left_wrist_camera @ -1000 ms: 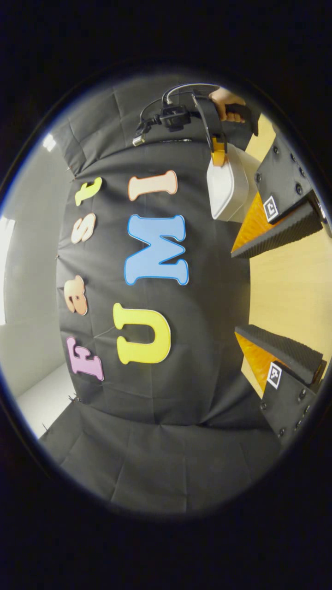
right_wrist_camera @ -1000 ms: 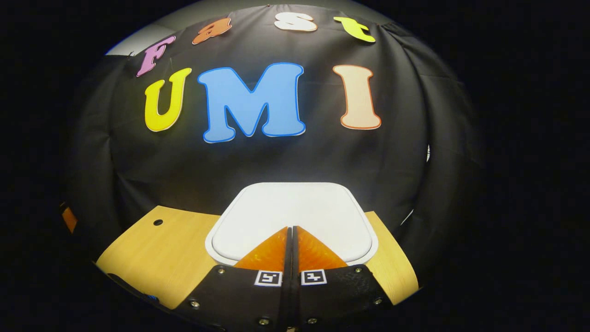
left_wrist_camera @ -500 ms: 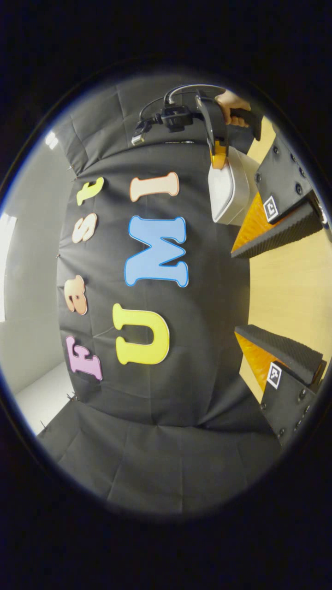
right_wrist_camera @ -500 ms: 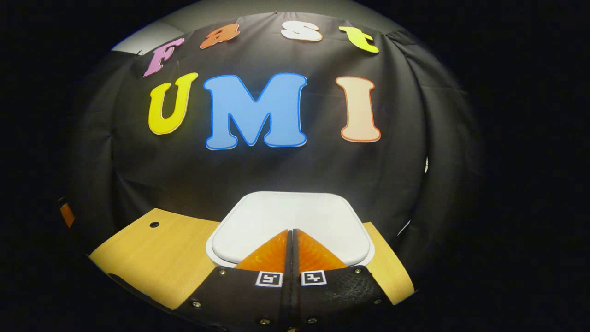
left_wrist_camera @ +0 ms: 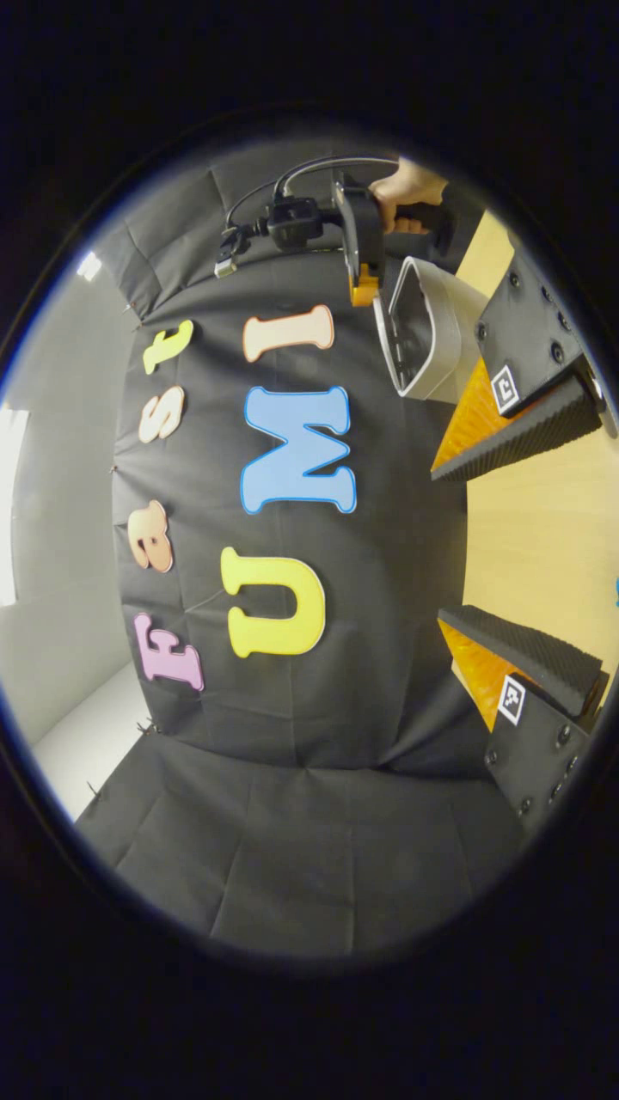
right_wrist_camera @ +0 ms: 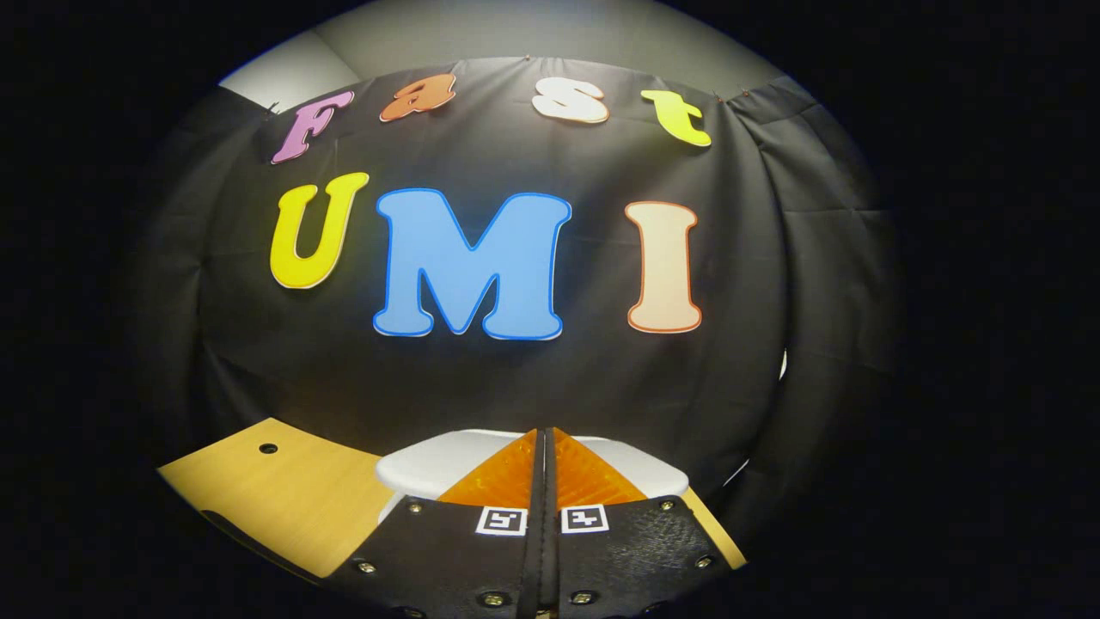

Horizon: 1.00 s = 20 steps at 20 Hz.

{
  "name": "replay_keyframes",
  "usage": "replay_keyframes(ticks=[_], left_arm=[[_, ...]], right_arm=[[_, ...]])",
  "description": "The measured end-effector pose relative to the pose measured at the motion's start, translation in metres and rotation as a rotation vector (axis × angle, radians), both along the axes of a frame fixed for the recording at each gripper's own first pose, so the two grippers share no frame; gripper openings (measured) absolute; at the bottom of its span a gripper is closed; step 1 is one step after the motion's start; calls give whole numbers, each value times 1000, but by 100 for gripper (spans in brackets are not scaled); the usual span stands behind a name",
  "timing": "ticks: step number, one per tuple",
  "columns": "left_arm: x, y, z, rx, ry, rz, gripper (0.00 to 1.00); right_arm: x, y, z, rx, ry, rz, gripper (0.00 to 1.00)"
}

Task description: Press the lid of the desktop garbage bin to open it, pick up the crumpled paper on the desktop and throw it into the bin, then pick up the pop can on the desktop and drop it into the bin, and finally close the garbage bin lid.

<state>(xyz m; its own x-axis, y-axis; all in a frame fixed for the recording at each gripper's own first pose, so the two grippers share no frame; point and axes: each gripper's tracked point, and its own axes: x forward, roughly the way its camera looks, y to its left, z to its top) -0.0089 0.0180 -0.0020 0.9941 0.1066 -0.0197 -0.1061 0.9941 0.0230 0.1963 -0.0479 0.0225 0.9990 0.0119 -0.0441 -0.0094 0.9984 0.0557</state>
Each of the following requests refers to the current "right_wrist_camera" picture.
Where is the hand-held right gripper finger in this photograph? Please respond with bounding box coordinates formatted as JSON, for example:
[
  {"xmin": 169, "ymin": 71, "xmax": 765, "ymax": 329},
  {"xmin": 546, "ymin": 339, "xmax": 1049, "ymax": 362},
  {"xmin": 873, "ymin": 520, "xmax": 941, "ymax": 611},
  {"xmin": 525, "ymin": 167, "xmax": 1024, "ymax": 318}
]
[
  {"xmin": 545, "ymin": 427, "xmax": 731, "ymax": 619},
  {"xmin": 322, "ymin": 427, "xmax": 551, "ymax": 619}
]

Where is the white desktop garbage bin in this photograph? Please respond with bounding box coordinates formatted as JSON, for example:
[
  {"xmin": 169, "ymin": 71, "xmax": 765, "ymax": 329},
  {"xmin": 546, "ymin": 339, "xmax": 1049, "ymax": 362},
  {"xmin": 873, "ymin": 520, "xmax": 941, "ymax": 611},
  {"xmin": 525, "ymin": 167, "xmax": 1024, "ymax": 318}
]
[{"xmin": 376, "ymin": 428, "xmax": 690, "ymax": 525}]

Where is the wooden desktop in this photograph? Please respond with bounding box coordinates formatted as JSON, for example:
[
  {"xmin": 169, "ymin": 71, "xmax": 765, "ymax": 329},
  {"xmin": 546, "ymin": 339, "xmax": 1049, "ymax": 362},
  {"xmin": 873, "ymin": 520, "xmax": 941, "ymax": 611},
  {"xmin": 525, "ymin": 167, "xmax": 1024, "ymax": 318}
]
[{"xmin": 157, "ymin": 418, "xmax": 749, "ymax": 579}]

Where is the black backdrop cloth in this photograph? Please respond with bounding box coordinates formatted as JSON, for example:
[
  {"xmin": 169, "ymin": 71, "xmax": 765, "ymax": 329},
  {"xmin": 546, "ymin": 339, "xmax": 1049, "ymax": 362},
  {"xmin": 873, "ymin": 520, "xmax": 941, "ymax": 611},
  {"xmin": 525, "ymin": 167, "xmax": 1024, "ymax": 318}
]
[{"xmin": 129, "ymin": 56, "xmax": 903, "ymax": 517}]

